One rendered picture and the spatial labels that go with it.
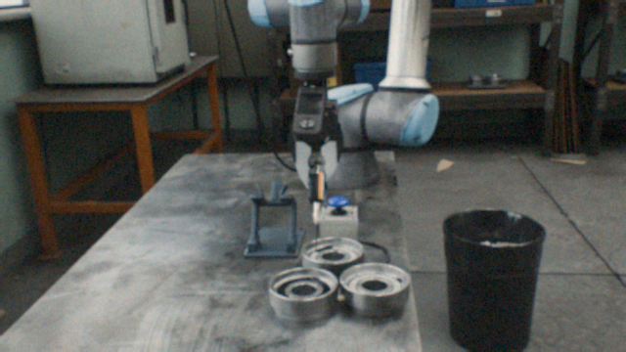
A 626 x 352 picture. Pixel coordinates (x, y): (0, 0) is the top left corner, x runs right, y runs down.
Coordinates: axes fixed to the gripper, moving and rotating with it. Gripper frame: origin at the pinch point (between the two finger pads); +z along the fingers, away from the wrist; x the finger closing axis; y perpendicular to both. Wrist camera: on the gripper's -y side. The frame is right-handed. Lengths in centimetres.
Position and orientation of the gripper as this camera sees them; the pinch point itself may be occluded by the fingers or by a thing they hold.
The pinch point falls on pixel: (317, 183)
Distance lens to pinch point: 113.2
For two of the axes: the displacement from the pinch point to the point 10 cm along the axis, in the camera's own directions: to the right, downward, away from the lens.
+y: 1.1, -3.1, 9.5
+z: 0.4, 9.5, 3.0
